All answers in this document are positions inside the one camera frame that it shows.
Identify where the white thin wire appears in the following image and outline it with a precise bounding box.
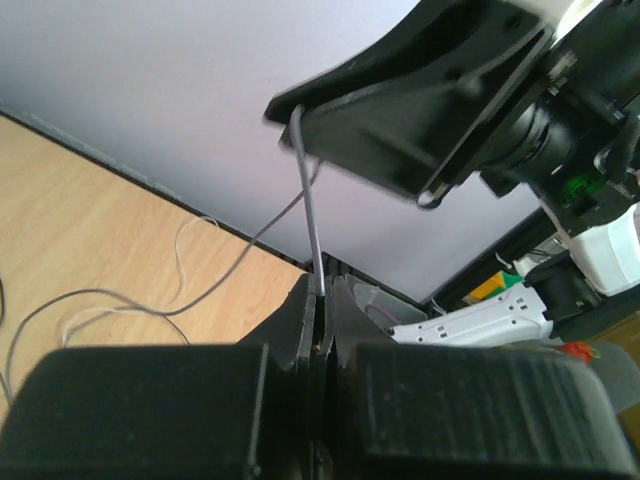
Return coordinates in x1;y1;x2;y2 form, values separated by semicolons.
62;215;221;349

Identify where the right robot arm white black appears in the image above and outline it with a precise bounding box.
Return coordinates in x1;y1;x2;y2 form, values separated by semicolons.
264;1;639;239

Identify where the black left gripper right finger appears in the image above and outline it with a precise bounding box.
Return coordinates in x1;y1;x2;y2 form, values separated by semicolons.
326;277;639;479

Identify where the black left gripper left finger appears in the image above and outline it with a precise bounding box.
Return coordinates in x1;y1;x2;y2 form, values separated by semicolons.
1;274;318;479

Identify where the grey thin wire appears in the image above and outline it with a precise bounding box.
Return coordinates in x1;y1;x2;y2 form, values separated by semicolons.
0;104;329;406

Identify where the white power strip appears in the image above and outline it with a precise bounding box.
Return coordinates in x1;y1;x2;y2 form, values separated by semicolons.
391;284;553;348

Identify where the clear plastic bin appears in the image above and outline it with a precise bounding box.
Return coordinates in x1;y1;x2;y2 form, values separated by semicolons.
346;274;428;328

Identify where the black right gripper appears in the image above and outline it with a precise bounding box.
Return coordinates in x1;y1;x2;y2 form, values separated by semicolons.
264;1;553;200

